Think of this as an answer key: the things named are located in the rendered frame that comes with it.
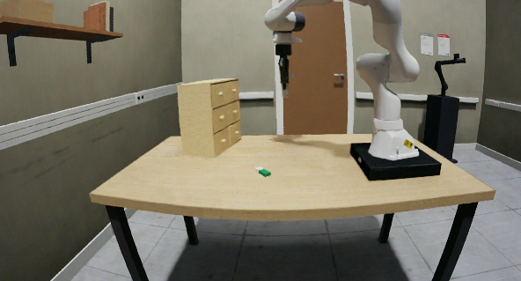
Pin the tan wooden chest of drawers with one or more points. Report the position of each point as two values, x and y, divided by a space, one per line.
196 121

